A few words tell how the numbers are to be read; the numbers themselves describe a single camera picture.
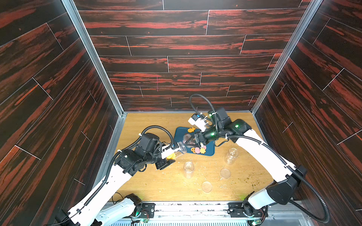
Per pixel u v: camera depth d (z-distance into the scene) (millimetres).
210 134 594
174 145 576
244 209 664
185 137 651
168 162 606
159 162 605
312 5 663
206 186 819
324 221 346
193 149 959
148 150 521
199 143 595
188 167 880
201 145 957
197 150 959
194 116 621
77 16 692
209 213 736
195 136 593
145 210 736
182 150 639
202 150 959
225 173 870
